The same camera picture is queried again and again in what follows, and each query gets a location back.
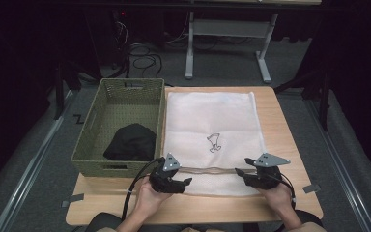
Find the metal floor rail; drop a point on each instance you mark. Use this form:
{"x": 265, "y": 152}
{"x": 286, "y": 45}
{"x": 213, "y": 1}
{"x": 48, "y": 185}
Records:
{"x": 29, "y": 174}
{"x": 344, "y": 174}

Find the green woven basket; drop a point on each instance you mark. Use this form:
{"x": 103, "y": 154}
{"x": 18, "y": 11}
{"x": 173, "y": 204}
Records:
{"x": 122, "y": 106}

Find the black cloth garment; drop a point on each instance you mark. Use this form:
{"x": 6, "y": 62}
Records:
{"x": 132, "y": 141}

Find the person's left leg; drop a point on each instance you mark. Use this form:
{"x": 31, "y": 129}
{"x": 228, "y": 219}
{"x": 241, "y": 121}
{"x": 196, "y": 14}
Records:
{"x": 104, "y": 220}

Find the person's left hand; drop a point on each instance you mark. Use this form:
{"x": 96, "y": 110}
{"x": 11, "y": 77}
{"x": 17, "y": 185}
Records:
{"x": 148, "y": 201}

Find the black metal stand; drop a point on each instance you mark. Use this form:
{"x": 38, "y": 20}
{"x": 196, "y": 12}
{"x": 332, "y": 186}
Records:
{"x": 59, "y": 93}
{"x": 324, "y": 103}

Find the grey-legged desk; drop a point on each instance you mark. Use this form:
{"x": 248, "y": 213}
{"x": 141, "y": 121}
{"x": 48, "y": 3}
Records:
{"x": 228, "y": 28}

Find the person's leg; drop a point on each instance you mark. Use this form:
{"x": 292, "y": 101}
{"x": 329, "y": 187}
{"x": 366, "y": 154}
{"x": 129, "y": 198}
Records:
{"x": 310, "y": 216}
{"x": 104, "y": 220}

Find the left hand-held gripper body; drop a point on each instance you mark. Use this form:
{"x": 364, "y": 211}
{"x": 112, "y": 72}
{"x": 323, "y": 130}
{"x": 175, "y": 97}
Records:
{"x": 161, "y": 182}

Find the person's right hand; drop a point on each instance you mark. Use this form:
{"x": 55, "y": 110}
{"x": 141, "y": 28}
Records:
{"x": 281, "y": 198}

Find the grey tape strip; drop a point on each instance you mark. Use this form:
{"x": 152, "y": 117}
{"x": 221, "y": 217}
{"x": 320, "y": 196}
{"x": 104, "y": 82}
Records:
{"x": 311, "y": 188}
{"x": 74, "y": 199}

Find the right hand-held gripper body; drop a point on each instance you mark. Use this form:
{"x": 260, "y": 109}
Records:
{"x": 265, "y": 179}

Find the white mesh laundry bag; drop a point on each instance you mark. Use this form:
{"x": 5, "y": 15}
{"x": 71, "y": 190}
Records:
{"x": 206, "y": 112}

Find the person's right leg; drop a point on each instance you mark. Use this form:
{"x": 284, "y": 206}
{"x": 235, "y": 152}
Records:
{"x": 310, "y": 216}

